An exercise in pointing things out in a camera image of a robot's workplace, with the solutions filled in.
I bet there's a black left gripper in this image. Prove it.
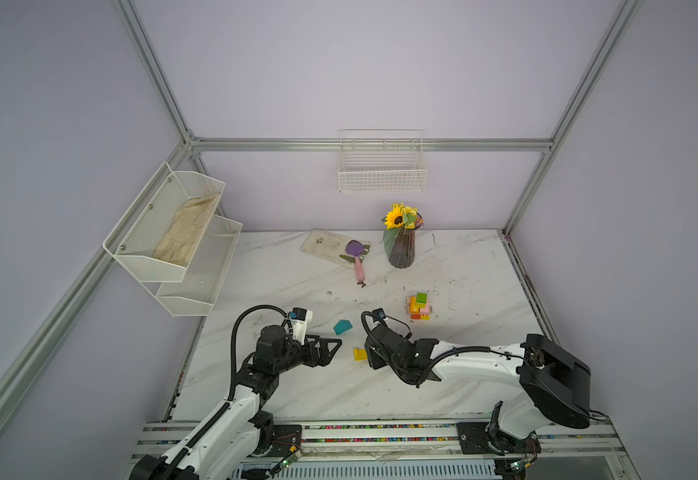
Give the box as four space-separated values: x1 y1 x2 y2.
274 335 340 374

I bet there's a teal wedge block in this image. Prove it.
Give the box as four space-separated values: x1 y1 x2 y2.
333 319 353 335

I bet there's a yellow arch block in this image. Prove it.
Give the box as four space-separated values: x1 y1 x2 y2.
353 348 368 361

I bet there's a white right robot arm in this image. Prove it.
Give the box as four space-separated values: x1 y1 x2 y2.
364 321 596 451

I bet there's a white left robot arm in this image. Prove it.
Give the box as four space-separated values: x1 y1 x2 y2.
129 321 342 479

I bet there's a purple glass vase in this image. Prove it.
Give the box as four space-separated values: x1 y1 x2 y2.
384 227 416 269

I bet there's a white mesh lower shelf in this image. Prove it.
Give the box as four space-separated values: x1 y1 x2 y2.
156 215 242 317

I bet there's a white mesh shelf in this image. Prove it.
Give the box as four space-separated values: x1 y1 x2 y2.
156 215 242 317
103 163 225 283

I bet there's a yellow sunflower bouquet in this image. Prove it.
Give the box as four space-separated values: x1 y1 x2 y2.
382 203 424 245

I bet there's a white mesh upper shelf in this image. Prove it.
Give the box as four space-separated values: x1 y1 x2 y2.
103 163 225 283

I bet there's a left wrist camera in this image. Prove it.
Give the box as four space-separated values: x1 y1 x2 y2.
288 307 313 345

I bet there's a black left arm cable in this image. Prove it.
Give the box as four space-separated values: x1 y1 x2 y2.
227 304 293 403

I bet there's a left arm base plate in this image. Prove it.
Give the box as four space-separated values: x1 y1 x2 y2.
252 424 303 458

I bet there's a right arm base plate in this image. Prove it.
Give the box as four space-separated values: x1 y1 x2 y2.
456 422 540 456

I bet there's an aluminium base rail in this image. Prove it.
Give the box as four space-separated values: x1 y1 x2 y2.
123 415 641 480

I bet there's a white wire wall basket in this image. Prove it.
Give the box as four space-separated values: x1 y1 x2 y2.
338 129 428 194

